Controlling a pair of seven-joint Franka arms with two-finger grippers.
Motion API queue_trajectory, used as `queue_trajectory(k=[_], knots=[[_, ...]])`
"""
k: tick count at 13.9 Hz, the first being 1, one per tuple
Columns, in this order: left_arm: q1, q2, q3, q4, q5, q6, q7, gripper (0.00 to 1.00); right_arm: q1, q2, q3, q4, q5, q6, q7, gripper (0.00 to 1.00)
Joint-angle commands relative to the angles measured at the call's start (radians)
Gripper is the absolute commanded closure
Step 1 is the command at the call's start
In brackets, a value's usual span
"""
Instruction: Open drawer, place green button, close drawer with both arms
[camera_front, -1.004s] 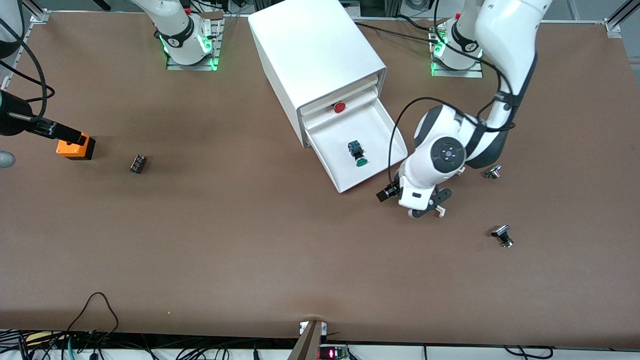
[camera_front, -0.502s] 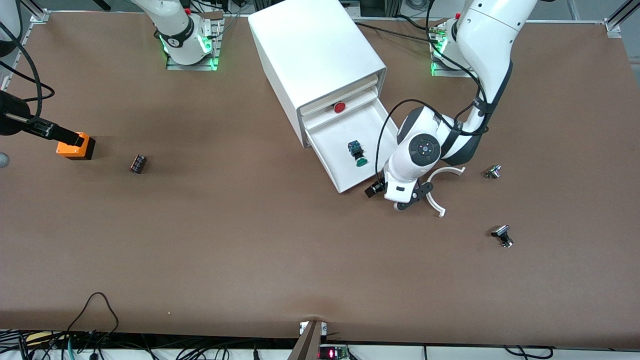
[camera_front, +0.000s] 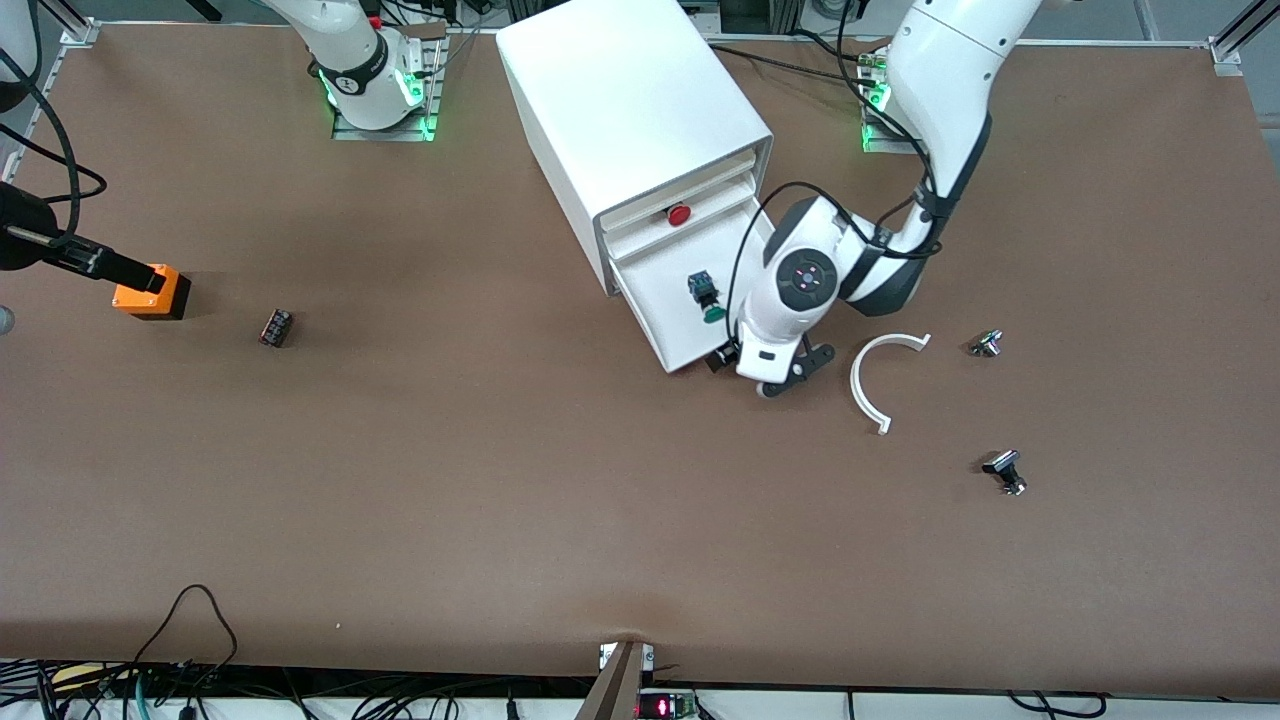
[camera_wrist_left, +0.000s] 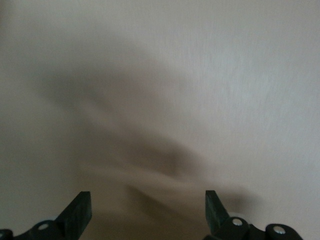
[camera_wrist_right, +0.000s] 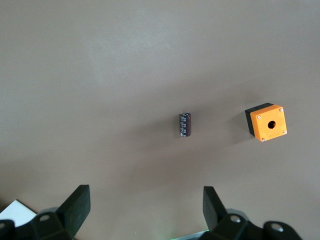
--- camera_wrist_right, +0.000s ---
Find orange and black button box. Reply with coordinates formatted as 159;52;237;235
244;102;288;143

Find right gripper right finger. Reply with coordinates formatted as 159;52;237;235
199;185;305;240

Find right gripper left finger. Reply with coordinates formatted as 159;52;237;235
0;184;91;240

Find white drawer cabinet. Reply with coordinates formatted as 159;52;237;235
0;199;38;228

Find small black terminal block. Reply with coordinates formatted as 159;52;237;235
178;112;193;138

